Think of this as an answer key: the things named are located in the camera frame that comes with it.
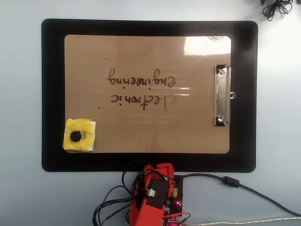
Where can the brown clipboard board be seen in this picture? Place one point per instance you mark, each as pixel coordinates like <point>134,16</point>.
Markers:
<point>141,58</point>

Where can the yellow sponge with black knob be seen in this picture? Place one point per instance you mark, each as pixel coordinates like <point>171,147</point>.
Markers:
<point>70,124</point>

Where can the metal clipboard clip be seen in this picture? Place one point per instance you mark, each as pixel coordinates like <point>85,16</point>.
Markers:
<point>222,94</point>

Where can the black rectangular desk mat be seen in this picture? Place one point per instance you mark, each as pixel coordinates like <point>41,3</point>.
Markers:
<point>54,70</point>

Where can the black robot base with board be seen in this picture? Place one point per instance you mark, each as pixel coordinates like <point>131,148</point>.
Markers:
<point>179,183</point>

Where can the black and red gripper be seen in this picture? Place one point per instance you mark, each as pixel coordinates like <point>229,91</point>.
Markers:
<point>171,188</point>

